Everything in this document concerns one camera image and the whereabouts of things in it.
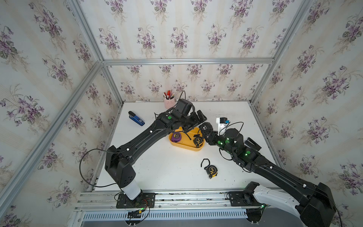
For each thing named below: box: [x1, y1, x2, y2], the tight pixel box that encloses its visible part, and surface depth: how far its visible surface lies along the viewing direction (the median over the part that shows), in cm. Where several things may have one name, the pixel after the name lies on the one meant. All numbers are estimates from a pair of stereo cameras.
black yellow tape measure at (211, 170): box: [200, 157, 218, 179], surface depth 82 cm
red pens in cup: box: [163, 87, 175, 100], surface depth 113 cm
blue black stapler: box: [128, 110, 146, 127], surface depth 109 cm
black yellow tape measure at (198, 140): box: [192, 134, 204, 148], surface depth 94 cm
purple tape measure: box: [171, 131, 182, 143], surface depth 97 cm
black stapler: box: [244, 137, 262, 151], surface depth 95 cm
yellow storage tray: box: [172, 126, 206, 152], surface depth 98 cm
